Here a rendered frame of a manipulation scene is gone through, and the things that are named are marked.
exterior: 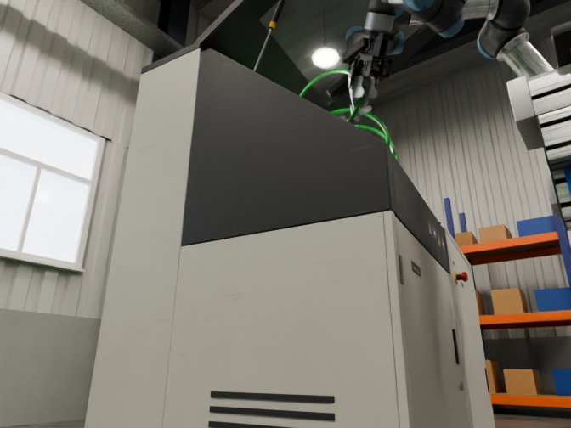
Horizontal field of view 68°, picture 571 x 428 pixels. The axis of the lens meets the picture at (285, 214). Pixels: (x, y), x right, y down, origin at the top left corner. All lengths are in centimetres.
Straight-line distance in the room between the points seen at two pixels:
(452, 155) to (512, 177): 118
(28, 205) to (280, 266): 420
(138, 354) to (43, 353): 372
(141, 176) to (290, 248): 62
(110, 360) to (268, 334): 51
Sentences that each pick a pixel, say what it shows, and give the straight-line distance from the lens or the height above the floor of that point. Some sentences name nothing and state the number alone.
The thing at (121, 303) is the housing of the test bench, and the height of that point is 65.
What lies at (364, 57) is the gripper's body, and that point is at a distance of 126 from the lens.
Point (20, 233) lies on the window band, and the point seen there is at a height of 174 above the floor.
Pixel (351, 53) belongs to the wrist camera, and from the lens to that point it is 133.
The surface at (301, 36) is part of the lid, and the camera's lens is 164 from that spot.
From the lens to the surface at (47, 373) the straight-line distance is 493.
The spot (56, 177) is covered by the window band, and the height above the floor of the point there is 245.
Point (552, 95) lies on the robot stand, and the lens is 90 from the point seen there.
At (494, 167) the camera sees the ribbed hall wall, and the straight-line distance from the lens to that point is 835.
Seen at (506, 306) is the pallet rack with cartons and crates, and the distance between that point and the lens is 650.
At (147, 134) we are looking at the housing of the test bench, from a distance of 147.
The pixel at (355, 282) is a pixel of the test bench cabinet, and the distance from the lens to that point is 88.
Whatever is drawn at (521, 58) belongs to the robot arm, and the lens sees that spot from 165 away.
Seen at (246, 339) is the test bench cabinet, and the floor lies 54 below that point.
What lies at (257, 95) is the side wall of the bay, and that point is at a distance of 122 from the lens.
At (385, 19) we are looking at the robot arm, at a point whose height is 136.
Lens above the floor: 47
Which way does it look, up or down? 21 degrees up
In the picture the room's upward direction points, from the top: 1 degrees clockwise
